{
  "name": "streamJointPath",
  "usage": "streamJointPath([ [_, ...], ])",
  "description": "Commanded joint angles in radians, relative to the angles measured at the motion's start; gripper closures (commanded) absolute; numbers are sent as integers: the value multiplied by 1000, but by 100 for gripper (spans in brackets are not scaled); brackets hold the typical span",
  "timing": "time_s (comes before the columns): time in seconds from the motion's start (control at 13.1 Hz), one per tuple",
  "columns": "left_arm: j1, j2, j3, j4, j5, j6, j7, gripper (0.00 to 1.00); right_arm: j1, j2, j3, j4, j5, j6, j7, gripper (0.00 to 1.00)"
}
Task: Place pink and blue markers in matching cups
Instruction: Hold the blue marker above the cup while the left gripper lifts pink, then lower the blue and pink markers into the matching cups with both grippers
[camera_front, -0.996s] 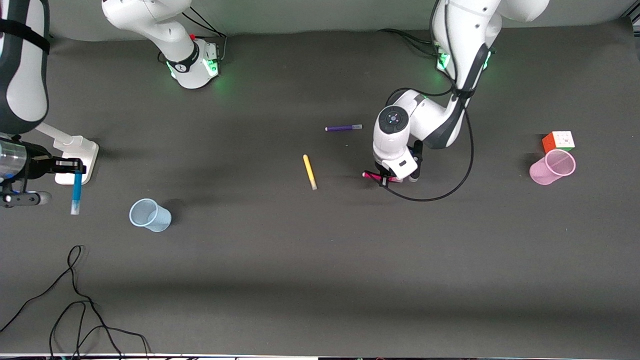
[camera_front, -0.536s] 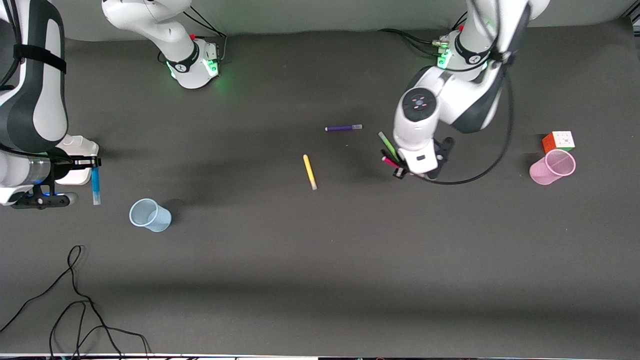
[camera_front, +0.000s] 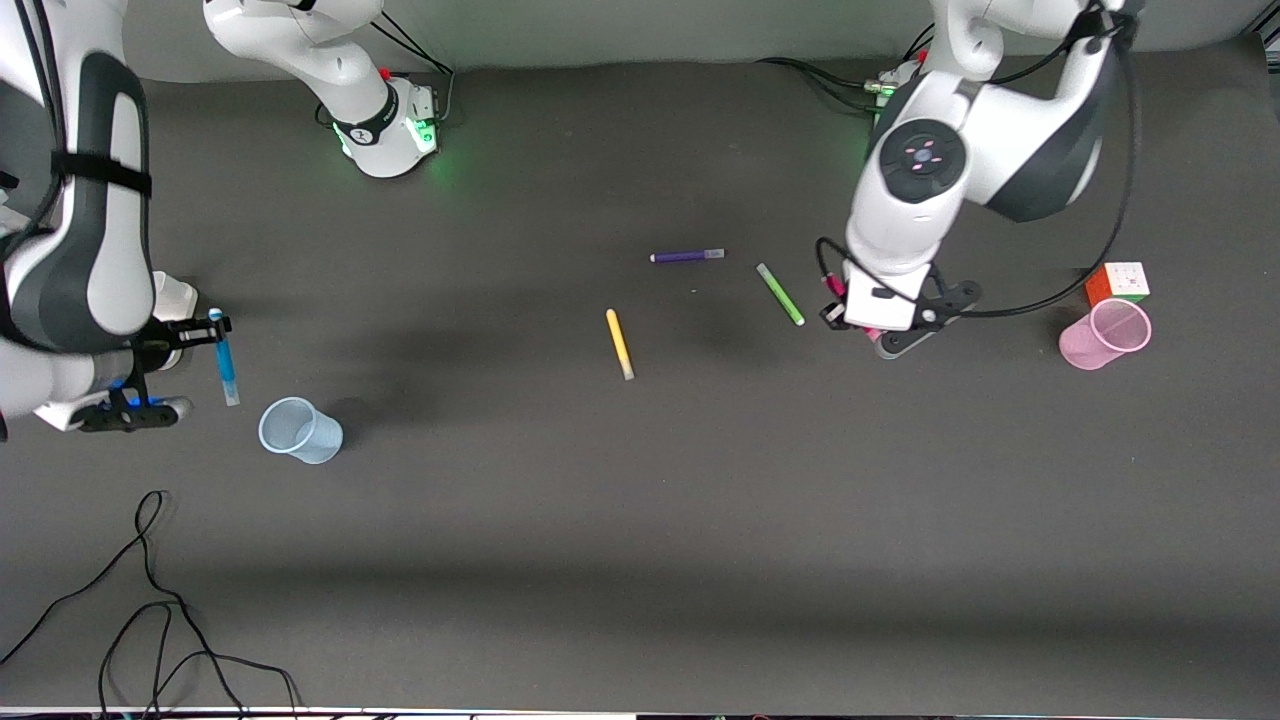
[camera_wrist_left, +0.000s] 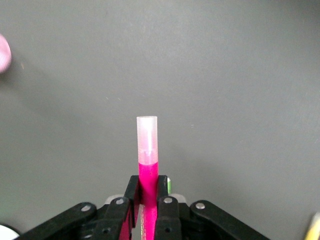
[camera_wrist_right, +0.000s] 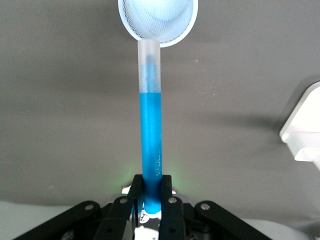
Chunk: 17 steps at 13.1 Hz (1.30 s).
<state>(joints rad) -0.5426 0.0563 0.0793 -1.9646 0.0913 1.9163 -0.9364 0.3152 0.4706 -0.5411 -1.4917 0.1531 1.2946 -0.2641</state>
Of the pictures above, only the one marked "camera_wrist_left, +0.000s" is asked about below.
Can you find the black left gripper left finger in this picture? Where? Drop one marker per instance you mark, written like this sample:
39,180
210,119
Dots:
100,222

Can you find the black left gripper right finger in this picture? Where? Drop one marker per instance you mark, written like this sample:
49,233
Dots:
190,222

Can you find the pink marker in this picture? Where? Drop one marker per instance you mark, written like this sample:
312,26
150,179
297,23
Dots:
147,150

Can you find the green marker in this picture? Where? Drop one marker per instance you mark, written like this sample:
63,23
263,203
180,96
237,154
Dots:
169,186

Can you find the yellow marker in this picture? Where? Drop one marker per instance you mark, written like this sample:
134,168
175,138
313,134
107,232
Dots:
315,232

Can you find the translucent pink cup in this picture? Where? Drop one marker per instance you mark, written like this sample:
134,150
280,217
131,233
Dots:
4,55

